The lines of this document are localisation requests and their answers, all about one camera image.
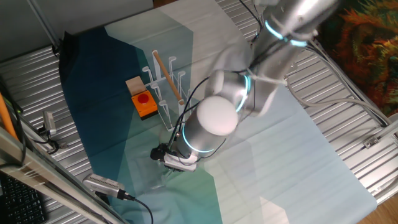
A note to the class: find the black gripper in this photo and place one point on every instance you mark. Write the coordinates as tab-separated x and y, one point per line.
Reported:
171	168

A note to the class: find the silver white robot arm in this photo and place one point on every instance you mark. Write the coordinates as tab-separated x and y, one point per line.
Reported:
214	118

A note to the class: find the orange box red push button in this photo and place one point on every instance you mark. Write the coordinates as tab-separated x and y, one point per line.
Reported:
144	109

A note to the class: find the plain wooden block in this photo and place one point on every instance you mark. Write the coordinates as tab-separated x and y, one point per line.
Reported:
135	85

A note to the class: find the blue green white tablecloth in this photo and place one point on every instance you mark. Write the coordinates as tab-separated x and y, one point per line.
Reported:
280	171

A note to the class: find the white zip tie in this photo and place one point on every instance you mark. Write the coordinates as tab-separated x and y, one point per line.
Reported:
267	79

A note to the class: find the black computer keyboard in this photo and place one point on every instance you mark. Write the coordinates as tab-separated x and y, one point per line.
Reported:
18	205

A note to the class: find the orange tube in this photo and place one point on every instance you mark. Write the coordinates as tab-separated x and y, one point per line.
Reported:
6	118

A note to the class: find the grey metal pole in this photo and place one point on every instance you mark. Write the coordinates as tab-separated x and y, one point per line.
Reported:
43	23

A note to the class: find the colourful orange green fabric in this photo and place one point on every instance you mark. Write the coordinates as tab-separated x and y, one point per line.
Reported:
363	62

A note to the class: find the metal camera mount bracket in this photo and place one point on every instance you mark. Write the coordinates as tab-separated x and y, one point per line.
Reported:
62	145

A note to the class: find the aluminium frame bar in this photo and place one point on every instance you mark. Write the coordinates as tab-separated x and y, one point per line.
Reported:
37	168

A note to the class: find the small metal table bracket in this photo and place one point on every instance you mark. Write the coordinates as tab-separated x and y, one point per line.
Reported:
371	142

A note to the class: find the white metal frame bar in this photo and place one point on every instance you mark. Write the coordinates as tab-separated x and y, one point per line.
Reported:
390	129

